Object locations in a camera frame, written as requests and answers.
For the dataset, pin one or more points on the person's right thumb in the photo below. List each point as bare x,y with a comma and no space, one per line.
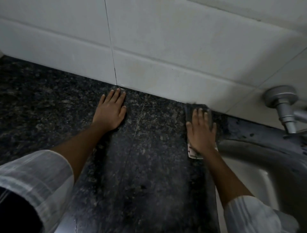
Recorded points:
188,128

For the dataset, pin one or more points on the person's left thumb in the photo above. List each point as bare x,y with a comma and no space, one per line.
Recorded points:
123,112

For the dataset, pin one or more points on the person's left middle finger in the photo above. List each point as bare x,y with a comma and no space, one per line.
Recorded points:
115,96

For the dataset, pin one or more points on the person's right middle finger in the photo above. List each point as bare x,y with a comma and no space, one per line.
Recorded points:
200,116

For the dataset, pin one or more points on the grey metal wall tap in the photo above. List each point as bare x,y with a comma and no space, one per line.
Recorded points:
281,99

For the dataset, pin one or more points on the person's right white striped sleeve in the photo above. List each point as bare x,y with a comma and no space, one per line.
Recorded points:
251,216

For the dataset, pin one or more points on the stainless steel sink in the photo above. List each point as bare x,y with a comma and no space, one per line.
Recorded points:
271,172

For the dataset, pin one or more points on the person's left white striped sleeve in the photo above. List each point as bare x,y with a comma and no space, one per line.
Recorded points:
36,175

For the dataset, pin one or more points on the person's left forearm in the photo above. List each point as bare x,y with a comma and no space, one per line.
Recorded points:
76,148

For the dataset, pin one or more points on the person's right forearm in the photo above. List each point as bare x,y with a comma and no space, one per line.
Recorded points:
223,175

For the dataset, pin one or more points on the person's left hand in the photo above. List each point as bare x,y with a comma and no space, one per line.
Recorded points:
109,116

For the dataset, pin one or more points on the person's right hand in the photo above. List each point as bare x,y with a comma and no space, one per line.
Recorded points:
201,136

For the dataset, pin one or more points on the person's left little finger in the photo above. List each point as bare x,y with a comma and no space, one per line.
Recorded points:
102,99

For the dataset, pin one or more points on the grey checked cleaning cloth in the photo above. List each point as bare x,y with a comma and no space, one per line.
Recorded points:
189,112

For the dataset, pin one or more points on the person's right little finger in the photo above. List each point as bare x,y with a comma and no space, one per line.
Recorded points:
214,128

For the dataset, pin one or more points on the person's white striped sleeve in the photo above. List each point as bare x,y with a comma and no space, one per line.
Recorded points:
251,216
36,175

